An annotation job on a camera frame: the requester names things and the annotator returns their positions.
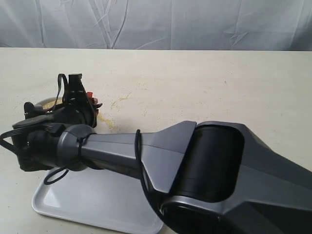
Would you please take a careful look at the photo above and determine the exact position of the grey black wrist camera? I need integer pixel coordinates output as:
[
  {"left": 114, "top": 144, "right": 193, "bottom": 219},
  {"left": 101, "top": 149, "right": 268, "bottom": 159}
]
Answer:
[{"left": 24, "top": 102, "right": 53, "bottom": 124}]

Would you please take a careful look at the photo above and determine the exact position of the grain pile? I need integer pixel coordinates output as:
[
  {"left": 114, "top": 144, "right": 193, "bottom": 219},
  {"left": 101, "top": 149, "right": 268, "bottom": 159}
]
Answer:
[{"left": 97, "top": 94, "right": 133, "bottom": 133}]

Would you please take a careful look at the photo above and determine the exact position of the white wrinkled backdrop cloth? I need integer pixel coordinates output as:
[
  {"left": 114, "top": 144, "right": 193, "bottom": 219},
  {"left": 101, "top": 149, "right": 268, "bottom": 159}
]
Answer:
[{"left": 0, "top": 0, "right": 312, "bottom": 51}]

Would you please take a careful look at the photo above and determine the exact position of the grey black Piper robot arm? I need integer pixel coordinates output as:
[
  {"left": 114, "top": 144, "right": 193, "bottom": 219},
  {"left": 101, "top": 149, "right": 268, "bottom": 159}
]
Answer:
[{"left": 12, "top": 74, "right": 312, "bottom": 234}]

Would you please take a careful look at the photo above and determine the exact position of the black cable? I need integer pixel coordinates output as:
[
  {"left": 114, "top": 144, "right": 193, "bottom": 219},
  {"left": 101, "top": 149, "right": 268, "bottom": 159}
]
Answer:
[{"left": 0, "top": 73, "right": 166, "bottom": 217}]

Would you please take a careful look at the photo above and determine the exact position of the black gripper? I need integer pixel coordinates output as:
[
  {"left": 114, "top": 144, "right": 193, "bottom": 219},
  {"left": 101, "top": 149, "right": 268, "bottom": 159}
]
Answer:
[{"left": 53, "top": 74, "right": 102, "bottom": 127}]

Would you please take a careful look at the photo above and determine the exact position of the white ceramic bowl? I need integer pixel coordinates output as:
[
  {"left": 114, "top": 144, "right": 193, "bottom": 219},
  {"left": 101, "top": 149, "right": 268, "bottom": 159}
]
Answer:
[{"left": 36, "top": 97, "right": 62, "bottom": 107}]

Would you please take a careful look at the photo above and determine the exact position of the beige grainy powder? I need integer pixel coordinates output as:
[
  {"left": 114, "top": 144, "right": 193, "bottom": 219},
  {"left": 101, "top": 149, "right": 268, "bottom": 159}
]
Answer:
[{"left": 42, "top": 99, "right": 62, "bottom": 110}]

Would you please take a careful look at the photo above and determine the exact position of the white rectangular plastic tray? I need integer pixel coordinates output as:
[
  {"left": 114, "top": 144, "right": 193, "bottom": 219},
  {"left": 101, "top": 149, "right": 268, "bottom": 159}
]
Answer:
[{"left": 32, "top": 169, "right": 163, "bottom": 234}]

